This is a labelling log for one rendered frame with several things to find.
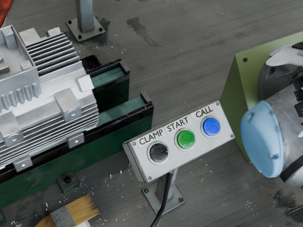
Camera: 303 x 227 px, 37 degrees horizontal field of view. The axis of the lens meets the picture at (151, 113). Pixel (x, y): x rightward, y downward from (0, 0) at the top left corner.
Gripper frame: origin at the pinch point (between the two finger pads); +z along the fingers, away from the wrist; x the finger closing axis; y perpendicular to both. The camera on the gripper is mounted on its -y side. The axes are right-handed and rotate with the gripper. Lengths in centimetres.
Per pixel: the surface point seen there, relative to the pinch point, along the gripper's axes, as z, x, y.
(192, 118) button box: 8.1, -2.1, 13.7
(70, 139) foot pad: 21.7, -6.9, 30.7
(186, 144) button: 7.4, 1.2, 16.6
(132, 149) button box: 8.3, -1.8, 24.8
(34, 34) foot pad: 22.7, -26.5, 28.6
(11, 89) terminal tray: 12.7, -17.5, 37.1
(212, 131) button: 7.4, 1.1, 11.6
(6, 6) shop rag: 65, -46, 25
